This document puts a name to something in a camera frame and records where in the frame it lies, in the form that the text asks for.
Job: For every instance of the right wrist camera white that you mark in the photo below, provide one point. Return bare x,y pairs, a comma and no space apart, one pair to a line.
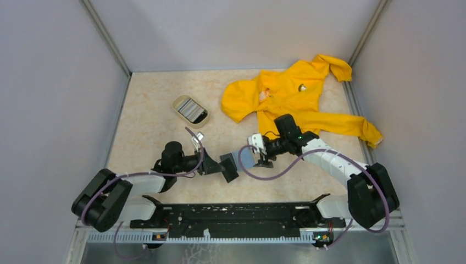
257,143

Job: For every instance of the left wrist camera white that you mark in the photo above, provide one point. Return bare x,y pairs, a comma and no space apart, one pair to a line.
197,140

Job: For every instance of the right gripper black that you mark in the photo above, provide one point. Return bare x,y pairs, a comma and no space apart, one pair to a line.
265,163

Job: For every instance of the stack of cards in tray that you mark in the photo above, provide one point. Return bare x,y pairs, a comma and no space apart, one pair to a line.
190,109

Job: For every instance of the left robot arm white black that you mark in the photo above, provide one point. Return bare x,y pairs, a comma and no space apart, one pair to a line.
108,198

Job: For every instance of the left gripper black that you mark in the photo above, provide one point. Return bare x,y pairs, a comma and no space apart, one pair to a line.
208,165

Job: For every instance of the beige oval card tray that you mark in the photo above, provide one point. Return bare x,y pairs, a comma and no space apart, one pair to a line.
201,122

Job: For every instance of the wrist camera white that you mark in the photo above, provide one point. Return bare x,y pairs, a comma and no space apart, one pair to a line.
257,143
197,140

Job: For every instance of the yellow jacket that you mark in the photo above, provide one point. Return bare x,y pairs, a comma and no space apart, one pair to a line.
296,91

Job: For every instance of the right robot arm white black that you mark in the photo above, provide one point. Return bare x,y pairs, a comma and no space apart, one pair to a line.
370,196

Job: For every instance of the aluminium front rail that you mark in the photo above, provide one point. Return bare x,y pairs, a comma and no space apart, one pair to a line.
126,234

